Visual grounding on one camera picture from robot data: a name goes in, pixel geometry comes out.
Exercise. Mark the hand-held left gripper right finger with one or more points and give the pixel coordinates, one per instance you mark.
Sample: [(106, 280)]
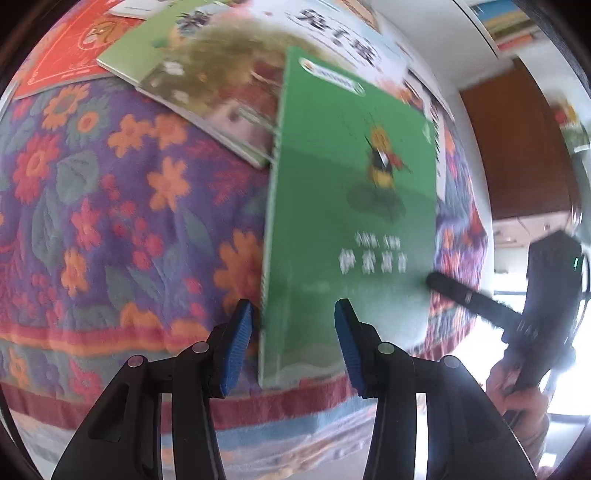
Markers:
[(346, 341)]

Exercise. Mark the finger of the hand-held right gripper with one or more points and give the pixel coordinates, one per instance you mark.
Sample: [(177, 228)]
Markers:
[(461, 295)]

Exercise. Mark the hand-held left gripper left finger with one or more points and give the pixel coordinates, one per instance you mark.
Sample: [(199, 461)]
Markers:
[(238, 341)]

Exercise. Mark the green bee cover book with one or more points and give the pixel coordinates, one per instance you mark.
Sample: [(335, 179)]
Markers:
[(323, 207)]

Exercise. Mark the light green landscape cover book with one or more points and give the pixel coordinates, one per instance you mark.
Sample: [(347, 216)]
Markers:
[(138, 50)]

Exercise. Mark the red donkey cover book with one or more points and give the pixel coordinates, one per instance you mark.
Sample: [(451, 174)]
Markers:
[(69, 46)]

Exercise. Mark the row of colourful shelved books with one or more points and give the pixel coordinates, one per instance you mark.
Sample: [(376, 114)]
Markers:
[(508, 27)]

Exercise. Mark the person's right hand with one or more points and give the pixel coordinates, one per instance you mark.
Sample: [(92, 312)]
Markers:
[(526, 415)]

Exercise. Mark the brown wooden cabinet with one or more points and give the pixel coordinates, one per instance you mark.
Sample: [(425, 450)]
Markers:
[(517, 147)]

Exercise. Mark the floral blanket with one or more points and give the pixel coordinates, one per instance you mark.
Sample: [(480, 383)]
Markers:
[(115, 207)]

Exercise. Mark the white book black title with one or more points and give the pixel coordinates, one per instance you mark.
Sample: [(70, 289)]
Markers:
[(332, 27)]

